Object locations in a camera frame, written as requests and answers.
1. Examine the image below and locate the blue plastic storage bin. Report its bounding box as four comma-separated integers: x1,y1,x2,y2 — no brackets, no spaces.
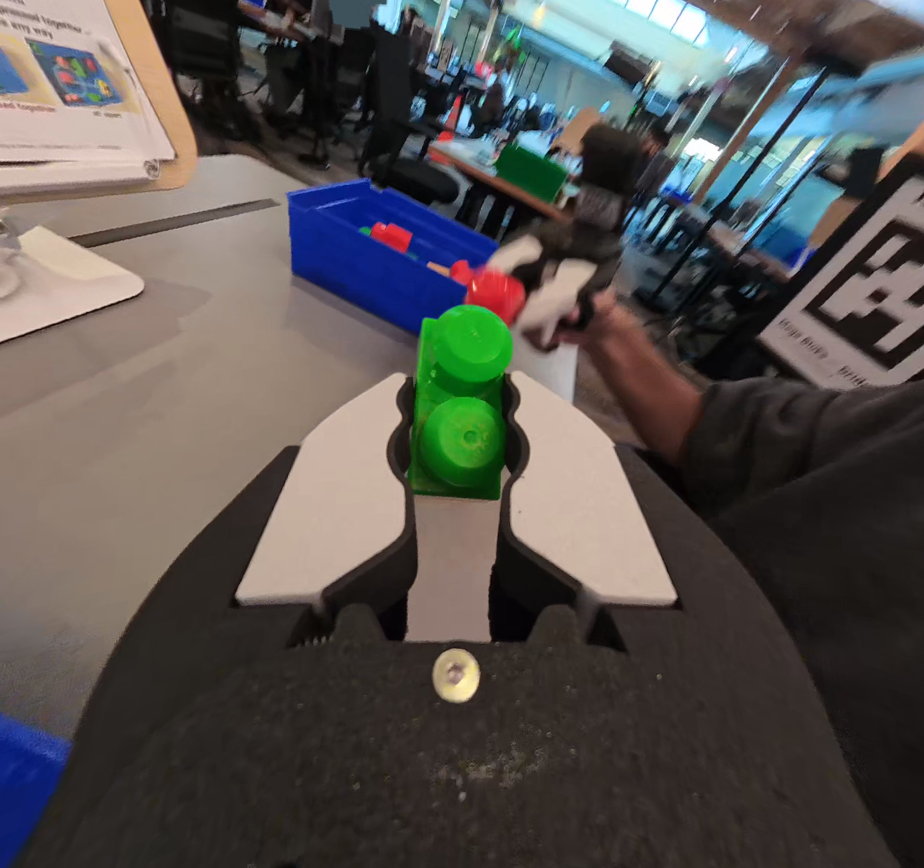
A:
287,178,499,335
0,713,72,868

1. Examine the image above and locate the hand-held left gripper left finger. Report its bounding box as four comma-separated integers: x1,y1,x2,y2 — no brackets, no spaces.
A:
234,371,420,644

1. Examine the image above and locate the black office chair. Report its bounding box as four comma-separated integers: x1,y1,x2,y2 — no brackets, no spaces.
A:
359,23,460,206

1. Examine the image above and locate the person's right forearm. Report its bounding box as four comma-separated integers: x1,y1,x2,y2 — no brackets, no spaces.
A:
599,312,924,515

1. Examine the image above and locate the green plastic bin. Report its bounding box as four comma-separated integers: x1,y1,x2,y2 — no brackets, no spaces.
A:
494,142,571,205

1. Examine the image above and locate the person's right hand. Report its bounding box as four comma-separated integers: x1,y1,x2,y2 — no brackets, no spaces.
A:
559,289,638,358

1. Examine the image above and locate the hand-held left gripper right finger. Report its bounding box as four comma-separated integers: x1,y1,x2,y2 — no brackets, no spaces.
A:
491,371,680,644

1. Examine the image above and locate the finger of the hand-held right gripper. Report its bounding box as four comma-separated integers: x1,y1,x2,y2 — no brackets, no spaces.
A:
518,260,598,348
487,237,544,274

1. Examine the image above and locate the small red toy block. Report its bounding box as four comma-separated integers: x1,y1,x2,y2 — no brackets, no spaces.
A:
449,260,528,327

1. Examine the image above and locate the grey desk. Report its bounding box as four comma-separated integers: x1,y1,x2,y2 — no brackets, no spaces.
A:
0,153,578,739

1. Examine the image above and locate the black white marker board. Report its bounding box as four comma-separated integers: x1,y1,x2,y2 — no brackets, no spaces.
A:
758,153,924,387

